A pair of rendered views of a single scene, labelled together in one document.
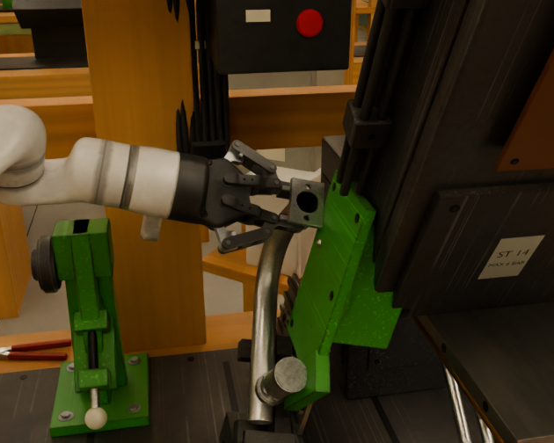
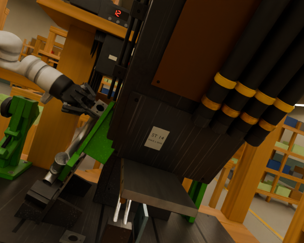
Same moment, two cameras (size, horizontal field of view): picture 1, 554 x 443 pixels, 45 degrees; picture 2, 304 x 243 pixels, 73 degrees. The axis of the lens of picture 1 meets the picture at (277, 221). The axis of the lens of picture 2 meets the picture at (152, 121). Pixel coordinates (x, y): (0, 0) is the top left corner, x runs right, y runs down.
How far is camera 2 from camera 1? 0.32 m
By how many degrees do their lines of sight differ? 20
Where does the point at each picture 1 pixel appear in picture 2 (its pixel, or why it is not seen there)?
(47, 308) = not seen: hidden behind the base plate
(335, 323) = (86, 142)
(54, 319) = not seen: hidden behind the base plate
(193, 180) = (62, 81)
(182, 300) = (56, 150)
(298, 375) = (64, 159)
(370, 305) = (103, 142)
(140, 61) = (75, 65)
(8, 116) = (9, 34)
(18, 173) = (3, 52)
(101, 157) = (34, 60)
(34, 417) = not seen: outside the picture
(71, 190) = (19, 66)
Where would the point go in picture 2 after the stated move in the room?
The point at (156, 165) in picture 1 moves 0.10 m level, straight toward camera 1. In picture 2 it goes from (52, 71) to (38, 66)
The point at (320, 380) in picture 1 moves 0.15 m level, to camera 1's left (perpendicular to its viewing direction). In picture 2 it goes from (70, 161) to (16, 141)
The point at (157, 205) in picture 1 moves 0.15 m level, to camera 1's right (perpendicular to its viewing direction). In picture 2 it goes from (46, 84) to (94, 101)
